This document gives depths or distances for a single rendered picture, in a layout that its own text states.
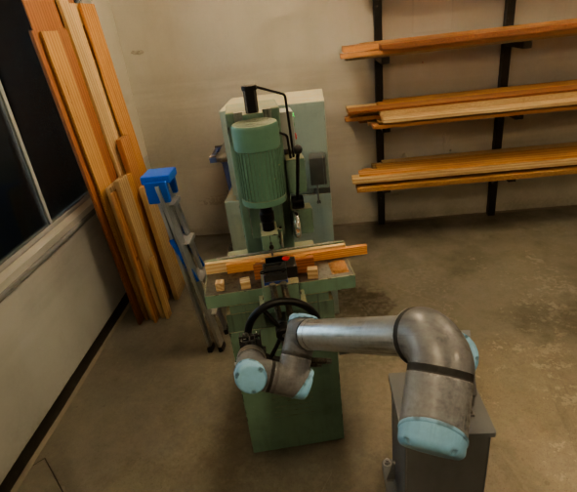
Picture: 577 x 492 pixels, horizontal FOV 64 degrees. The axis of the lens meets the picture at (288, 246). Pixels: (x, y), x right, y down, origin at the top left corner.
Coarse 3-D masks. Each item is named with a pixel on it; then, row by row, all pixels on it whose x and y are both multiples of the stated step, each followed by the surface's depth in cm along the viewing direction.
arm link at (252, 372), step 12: (252, 348) 137; (240, 360) 130; (252, 360) 127; (264, 360) 130; (240, 372) 125; (252, 372) 125; (264, 372) 125; (240, 384) 126; (252, 384) 126; (264, 384) 126
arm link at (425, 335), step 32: (288, 320) 135; (320, 320) 122; (352, 320) 108; (384, 320) 97; (416, 320) 86; (448, 320) 85; (288, 352) 130; (352, 352) 109; (384, 352) 97; (416, 352) 82; (448, 352) 79
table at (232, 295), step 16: (224, 272) 195; (240, 272) 193; (320, 272) 186; (352, 272) 183; (208, 288) 185; (240, 288) 182; (256, 288) 181; (304, 288) 182; (320, 288) 183; (336, 288) 184; (208, 304) 181; (224, 304) 182; (240, 304) 182
